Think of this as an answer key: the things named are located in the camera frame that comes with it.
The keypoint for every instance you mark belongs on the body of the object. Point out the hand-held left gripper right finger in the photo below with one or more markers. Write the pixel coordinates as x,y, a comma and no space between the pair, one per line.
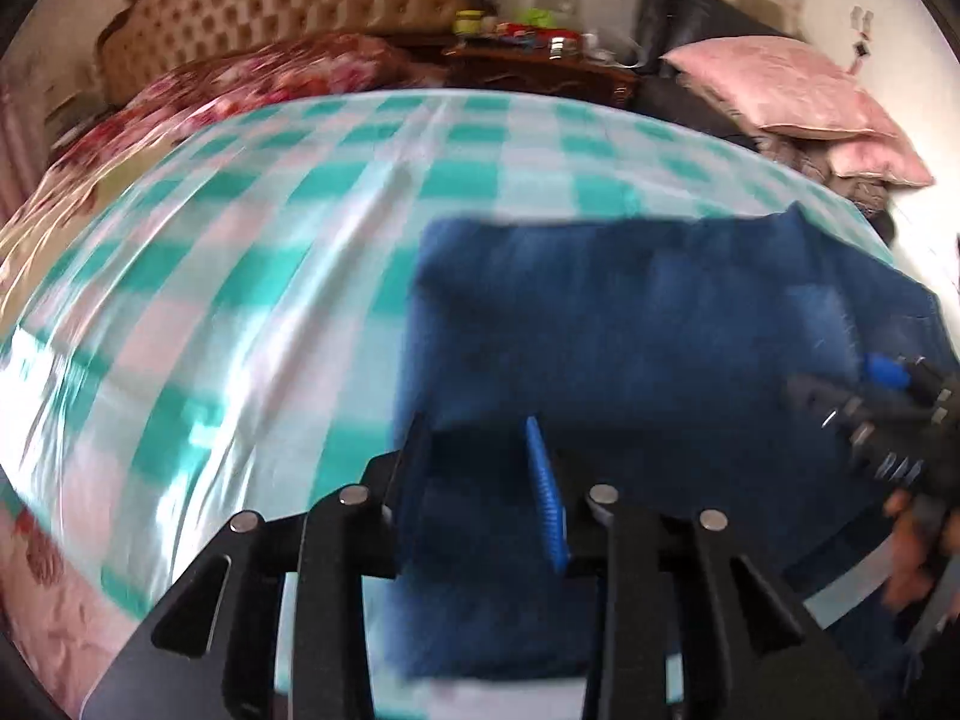
546,495

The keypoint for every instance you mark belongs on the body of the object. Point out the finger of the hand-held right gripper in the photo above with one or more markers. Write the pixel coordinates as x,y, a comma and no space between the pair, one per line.
881,373
847,420

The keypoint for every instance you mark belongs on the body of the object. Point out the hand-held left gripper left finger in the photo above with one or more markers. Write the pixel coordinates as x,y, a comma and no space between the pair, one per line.
382,487

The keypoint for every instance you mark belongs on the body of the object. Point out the blue denim pants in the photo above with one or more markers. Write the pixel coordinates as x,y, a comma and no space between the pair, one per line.
637,315

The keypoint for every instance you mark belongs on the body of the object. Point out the person's right hand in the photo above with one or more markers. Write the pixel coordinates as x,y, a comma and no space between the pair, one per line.
909,544

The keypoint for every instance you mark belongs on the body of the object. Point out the small pink pillow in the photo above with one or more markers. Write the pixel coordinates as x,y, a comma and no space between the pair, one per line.
877,161

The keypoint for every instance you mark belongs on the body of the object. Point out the brown plaid blanket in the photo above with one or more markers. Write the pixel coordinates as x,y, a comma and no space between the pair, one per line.
817,169

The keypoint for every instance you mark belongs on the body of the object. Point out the green white checked tablecloth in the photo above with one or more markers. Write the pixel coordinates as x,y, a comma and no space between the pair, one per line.
262,277

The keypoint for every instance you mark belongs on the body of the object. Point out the large pink pillow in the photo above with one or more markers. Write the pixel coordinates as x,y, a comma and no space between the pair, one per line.
780,86

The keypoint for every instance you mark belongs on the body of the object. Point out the pink floral bedsheet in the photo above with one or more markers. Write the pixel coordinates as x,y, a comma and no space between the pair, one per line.
52,600

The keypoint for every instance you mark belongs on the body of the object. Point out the black bag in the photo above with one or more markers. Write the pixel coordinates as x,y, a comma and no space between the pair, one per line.
690,15

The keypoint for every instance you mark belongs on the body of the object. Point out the golden floral quilt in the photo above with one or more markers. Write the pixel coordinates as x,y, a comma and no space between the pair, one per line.
45,240

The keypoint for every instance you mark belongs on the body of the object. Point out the dark wooden nightstand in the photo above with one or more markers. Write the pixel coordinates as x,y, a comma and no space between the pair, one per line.
540,71

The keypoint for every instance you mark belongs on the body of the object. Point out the red floral blanket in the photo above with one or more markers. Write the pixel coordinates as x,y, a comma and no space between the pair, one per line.
247,82

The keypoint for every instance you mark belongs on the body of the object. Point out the red box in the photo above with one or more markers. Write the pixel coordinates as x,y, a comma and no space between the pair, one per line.
517,31

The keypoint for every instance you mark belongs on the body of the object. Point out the green plastic bag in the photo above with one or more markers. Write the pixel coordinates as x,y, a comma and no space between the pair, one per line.
537,15

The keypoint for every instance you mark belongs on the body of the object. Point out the tufted leather carved headboard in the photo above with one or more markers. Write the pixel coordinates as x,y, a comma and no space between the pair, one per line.
300,0

